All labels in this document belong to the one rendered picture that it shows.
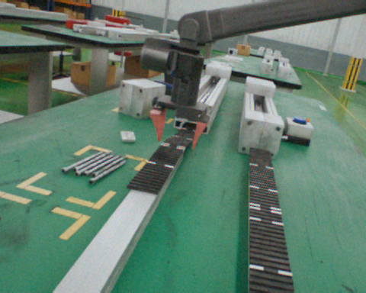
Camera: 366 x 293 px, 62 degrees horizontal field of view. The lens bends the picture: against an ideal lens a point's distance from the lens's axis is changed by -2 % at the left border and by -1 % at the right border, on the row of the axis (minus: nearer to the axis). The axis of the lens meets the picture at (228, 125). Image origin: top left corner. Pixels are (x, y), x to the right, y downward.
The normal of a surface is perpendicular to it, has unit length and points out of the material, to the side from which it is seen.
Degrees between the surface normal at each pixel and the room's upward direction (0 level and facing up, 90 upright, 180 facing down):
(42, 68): 90
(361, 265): 0
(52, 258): 0
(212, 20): 87
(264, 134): 90
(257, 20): 92
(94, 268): 0
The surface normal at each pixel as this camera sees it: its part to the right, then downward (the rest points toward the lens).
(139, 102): -0.42, 0.18
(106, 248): 0.19, -0.94
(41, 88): -0.14, 0.26
